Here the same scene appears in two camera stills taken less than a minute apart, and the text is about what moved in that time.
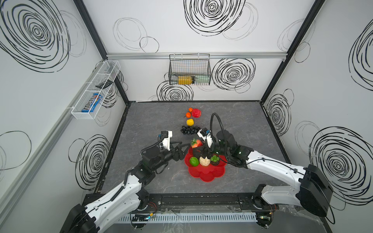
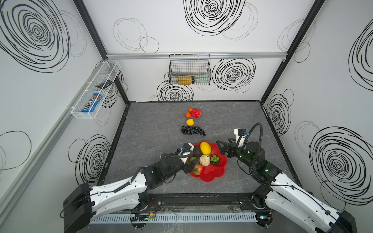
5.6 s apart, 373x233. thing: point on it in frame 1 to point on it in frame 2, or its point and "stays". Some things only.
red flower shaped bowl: [206, 173] stays
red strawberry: [196, 143] to [198, 169]
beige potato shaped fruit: [204, 162] stays
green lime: [194, 161] stays
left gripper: [178, 156] to [189, 168]
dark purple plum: [214, 159] stays
